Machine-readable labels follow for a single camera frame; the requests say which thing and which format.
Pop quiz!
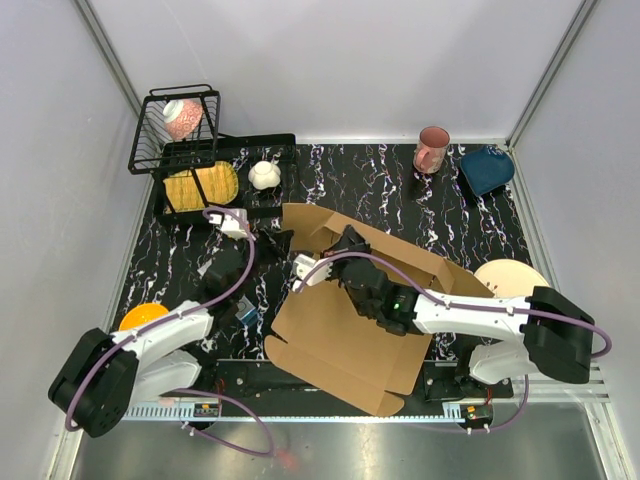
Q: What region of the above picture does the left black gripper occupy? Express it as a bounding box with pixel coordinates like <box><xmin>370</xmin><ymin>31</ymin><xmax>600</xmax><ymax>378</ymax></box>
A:
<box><xmin>231</xmin><ymin>225</ymin><xmax>293</xmax><ymax>301</ymax></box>

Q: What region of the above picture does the brown cardboard box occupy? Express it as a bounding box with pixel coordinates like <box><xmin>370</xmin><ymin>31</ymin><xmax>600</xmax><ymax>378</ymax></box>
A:
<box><xmin>264</xmin><ymin>203</ymin><xmax>492</xmax><ymax>417</ymax></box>

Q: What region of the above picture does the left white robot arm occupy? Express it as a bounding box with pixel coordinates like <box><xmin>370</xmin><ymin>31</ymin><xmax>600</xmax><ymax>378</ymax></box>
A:
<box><xmin>48</xmin><ymin>230</ymin><xmax>293</xmax><ymax>438</ymax></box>

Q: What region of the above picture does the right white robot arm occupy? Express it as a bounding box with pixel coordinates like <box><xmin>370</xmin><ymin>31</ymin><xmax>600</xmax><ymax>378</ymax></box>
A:
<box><xmin>321</xmin><ymin>226</ymin><xmax>595</xmax><ymax>397</ymax></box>

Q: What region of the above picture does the blue grey carton box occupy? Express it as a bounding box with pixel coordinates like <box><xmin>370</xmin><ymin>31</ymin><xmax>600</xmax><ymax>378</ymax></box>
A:
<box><xmin>236</xmin><ymin>296</ymin><xmax>257</xmax><ymax>328</ymax></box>

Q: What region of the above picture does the yellow woven plate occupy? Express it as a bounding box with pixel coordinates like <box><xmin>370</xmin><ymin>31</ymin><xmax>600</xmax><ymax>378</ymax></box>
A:
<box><xmin>164</xmin><ymin>161</ymin><xmax>239</xmax><ymax>212</ymax></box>

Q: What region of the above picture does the pink ceramic mug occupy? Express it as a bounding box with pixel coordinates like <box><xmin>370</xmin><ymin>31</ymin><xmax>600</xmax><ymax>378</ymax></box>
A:
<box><xmin>413</xmin><ymin>126</ymin><xmax>450</xmax><ymax>174</ymax></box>

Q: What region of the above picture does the orange round bowl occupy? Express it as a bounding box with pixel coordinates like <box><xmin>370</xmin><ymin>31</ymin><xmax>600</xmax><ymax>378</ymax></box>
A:
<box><xmin>118</xmin><ymin>303</ymin><xmax>169</xmax><ymax>331</ymax></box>

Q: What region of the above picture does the dark blue dish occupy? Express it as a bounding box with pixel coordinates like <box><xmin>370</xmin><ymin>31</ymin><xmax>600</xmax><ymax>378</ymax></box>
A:
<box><xmin>460</xmin><ymin>145</ymin><xmax>515</xmax><ymax>196</ymax></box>

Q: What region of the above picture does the pink patterned bowl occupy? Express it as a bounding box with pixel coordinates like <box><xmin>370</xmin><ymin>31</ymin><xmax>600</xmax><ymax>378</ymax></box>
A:
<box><xmin>162</xmin><ymin>99</ymin><xmax>203</xmax><ymax>141</ymax></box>

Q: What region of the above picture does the pink cream round plate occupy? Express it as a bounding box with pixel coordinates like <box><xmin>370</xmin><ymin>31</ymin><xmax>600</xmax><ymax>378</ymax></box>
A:
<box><xmin>474</xmin><ymin>259</ymin><xmax>549</xmax><ymax>298</ymax></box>

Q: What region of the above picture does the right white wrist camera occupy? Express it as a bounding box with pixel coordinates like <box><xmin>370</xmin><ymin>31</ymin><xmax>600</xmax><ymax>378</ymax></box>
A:
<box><xmin>292</xmin><ymin>254</ymin><xmax>333</xmax><ymax>293</ymax></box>

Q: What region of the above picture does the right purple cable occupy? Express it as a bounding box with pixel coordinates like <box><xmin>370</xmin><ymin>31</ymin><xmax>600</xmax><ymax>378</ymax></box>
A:
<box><xmin>292</xmin><ymin>251</ymin><xmax>614</xmax><ymax>434</ymax></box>

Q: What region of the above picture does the black wire dish rack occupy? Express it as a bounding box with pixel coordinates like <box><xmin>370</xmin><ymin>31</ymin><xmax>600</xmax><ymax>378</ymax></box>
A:
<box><xmin>128</xmin><ymin>84</ymin><xmax>300</xmax><ymax>226</ymax></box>

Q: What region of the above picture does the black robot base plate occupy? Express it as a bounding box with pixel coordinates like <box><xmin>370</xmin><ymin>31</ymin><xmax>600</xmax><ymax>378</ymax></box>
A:
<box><xmin>212</xmin><ymin>359</ymin><xmax>514</xmax><ymax>418</ymax></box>

